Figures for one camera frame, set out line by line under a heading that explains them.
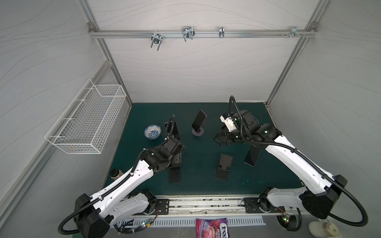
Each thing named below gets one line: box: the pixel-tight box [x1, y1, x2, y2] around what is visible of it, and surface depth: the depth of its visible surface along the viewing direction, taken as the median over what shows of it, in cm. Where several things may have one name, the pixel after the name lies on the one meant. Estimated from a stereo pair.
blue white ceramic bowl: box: [143, 123, 162, 140], surface depth 103 cm
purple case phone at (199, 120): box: [191, 109, 207, 133], surface depth 96 cm
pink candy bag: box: [195, 217, 230, 238], surface depth 67 cm
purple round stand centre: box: [191, 126, 204, 137], surface depth 104 cm
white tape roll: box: [308, 220, 340, 238], surface depth 63 cm
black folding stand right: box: [215, 153, 234, 181], surface depth 82 cm
